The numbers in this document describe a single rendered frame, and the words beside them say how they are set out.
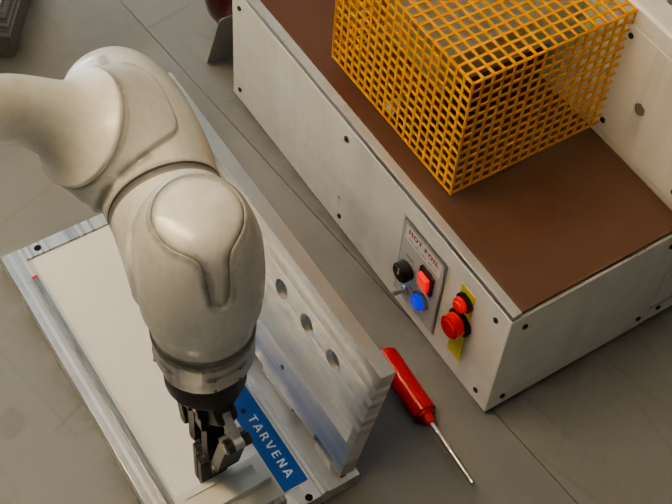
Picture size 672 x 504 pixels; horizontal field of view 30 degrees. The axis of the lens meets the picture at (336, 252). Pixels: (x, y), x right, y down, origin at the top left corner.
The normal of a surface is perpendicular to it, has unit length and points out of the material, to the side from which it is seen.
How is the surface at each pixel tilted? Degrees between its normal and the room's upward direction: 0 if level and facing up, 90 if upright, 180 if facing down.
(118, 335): 0
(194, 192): 5
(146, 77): 33
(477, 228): 0
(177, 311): 86
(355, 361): 79
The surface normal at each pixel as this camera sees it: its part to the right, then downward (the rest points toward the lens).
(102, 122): 0.15, -0.11
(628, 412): 0.05, -0.58
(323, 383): -0.81, 0.29
